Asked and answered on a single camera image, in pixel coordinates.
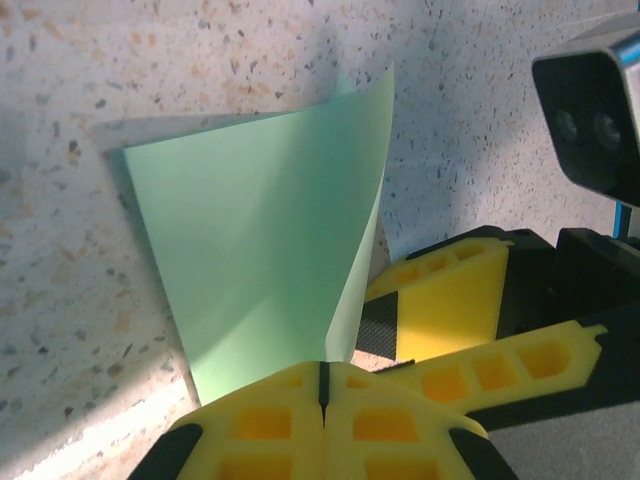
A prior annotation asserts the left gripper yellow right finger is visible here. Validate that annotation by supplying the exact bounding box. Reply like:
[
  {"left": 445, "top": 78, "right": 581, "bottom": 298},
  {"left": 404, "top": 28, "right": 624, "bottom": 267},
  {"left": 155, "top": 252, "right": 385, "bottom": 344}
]
[{"left": 322, "top": 360, "right": 520, "bottom": 480}]

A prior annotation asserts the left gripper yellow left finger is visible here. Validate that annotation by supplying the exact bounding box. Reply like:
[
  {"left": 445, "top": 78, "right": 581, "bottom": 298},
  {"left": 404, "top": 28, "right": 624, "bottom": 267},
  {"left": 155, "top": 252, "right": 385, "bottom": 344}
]
[{"left": 130, "top": 359, "right": 327, "bottom": 480}]

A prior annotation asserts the green paper sheet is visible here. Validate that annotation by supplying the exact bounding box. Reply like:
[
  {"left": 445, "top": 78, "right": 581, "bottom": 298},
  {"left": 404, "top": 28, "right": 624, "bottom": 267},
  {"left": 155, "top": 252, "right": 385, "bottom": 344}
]
[{"left": 121, "top": 60, "right": 397, "bottom": 409}]

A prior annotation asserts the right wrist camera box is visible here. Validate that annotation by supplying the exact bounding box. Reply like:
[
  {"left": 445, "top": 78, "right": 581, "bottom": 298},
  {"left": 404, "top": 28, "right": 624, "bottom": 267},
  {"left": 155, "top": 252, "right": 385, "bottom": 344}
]
[{"left": 529, "top": 10, "right": 640, "bottom": 241}]

